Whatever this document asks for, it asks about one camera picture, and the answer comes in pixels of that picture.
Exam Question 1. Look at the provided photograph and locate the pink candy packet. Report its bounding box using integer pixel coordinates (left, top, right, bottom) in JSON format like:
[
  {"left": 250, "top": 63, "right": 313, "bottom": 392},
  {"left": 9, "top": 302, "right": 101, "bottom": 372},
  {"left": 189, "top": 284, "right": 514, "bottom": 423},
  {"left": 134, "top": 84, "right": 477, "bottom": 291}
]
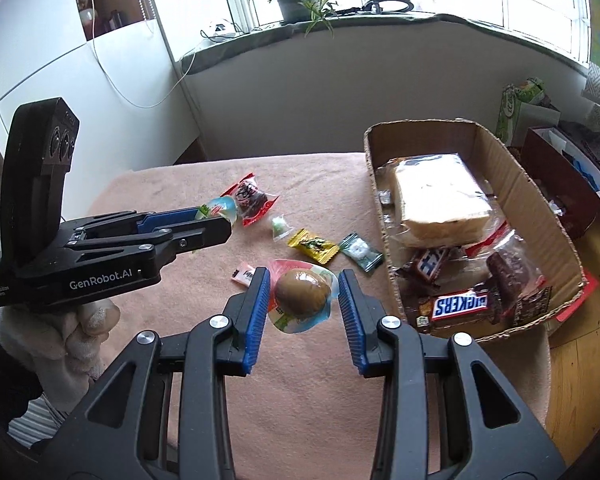
[{"left": 230, "top": 261, "right": 257, "bottom": 288}]

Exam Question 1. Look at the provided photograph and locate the green gift bag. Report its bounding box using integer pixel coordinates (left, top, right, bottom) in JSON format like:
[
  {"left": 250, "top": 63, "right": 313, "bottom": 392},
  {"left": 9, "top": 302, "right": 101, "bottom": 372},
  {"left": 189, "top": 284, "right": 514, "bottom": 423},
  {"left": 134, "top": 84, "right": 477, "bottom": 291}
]
[{"left": 495, "top": 77, "right": 561, "bottom": 148}]

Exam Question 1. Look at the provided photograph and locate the red-wrapped chocolate cake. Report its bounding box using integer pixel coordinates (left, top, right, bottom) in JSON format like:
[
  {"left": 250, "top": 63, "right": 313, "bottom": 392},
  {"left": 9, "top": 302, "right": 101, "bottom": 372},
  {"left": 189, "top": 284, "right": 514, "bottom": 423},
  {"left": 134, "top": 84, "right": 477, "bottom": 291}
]
[
  {"left": 465, "top": 230, "right": 553, "bottom": 331},
  {"left": 221, "top": 173, "right": 280, "bottom": 228}
]

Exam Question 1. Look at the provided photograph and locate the brown chocolate bar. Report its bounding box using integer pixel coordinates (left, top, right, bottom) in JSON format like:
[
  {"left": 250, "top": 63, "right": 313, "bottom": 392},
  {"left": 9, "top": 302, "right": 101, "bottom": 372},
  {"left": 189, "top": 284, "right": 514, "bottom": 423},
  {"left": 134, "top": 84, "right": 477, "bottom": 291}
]
[
  {"left": 397, "top": 246, "right": 468, "bottom": 286},
  {"left": 415, "top": 287, "right": 511, "bottom": 331}
]

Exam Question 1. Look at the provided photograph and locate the person's left hand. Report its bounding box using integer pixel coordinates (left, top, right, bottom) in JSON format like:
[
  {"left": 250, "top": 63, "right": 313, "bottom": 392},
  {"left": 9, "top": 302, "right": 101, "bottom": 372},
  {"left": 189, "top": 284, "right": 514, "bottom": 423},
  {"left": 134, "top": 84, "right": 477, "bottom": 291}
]
[{"left": 0, "top": 299, "right": 122, "bottom": 414}]

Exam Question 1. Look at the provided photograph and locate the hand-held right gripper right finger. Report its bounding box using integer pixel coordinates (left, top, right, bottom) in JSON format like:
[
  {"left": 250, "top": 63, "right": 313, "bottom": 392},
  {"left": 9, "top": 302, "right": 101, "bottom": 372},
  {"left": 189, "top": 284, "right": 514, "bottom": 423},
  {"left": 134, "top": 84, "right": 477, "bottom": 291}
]
[{"left": 337, "top": 268, "right": 570, "bottom": 480}]

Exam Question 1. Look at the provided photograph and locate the yellow candy packet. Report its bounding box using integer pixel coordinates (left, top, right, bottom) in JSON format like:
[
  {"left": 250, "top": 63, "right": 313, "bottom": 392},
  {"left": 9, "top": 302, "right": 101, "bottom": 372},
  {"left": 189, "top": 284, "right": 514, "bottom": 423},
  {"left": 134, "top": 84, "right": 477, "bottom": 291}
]
[{"left": 287, "top": 229, "right": 339, "bottom": 265}]

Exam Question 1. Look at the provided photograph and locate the cardboard box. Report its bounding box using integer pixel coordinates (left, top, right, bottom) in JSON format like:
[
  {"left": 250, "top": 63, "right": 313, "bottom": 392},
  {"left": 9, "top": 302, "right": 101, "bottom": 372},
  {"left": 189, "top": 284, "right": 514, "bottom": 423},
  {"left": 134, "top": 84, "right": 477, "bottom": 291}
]
[{"left": 362, "top": 119, "right": 586, "bottom": 343}]

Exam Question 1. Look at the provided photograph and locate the white cable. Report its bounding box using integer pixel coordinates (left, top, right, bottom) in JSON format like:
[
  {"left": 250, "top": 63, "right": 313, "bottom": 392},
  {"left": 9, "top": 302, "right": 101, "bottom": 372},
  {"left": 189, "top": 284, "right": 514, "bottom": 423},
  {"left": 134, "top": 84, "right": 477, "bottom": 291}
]
[{"left": 82, "top": 0, "right": 196, "bottom": 108}]

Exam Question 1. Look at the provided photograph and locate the packaged braised egg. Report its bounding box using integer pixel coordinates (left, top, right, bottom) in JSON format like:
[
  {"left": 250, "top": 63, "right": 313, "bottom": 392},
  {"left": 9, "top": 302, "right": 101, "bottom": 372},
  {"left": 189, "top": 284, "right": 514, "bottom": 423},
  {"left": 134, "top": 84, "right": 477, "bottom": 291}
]
[{"left": 266, "top": 258, "right": 340, "bottom": 333}]

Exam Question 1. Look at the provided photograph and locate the packaged sliced bread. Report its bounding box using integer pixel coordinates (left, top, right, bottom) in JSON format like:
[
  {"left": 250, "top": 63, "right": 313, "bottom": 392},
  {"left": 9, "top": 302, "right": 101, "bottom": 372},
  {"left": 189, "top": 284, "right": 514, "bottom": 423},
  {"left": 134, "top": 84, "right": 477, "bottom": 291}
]
[{"left": 375, "top": 154, "right": 511, "bottom": 248}]

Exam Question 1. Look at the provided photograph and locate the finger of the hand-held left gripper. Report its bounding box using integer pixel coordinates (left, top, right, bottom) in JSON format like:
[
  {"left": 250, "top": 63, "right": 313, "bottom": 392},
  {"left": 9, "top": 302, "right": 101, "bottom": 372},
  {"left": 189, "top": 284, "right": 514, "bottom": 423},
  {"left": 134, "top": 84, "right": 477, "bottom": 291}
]
[
  {"left": 61, "top": 207, "right": 207, "bottom": 239},
  {"left": 66, "top": 216, "right": 233, "bottom": 257}
]

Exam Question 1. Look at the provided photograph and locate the green mint candy packet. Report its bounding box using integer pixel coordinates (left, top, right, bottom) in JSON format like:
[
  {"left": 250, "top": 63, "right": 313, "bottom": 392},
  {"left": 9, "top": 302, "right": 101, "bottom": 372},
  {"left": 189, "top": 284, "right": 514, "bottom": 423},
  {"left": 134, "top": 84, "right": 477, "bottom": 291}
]
[{"left": 339, "top": 232, "right": 384, "bottom": 272}]

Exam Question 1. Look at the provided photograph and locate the white radiator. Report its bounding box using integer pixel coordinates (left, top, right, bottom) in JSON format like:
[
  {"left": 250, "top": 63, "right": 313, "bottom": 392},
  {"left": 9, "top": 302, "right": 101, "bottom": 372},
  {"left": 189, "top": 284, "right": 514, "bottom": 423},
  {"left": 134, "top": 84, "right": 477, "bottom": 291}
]
[{"left": 7, "top": 395, "right": 61, "bottom": 448}]

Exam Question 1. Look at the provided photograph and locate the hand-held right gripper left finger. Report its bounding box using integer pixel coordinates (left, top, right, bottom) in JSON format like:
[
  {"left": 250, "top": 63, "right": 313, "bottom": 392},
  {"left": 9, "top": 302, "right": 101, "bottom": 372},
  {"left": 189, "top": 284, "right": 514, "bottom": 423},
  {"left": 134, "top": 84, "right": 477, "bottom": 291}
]
[{"left": 44, "top": 266, "right": 272, "bottom": 480}]

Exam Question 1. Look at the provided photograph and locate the red flat box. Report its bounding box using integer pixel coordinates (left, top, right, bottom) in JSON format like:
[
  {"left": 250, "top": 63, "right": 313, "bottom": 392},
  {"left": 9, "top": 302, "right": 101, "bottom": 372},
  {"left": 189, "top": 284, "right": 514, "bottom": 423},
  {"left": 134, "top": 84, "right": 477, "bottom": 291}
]
[{"left": 555, "top": 266, "right": 600, "bottom": 325}]

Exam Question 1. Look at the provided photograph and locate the black ring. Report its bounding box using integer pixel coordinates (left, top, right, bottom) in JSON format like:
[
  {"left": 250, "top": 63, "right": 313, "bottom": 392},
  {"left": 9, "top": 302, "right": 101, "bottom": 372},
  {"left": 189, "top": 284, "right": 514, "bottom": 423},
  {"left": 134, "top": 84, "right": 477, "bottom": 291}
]
[{"left": 330, "top": 0, "right": 413, "bottom": 17}]

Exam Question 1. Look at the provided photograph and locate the maroon box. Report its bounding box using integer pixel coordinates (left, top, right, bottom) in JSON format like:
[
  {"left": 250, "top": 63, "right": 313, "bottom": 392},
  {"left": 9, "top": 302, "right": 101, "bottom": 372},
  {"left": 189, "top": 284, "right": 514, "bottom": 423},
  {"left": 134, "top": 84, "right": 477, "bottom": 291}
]
[{"left": 522, "top": 126, "right": 600, "bottom": 241}]

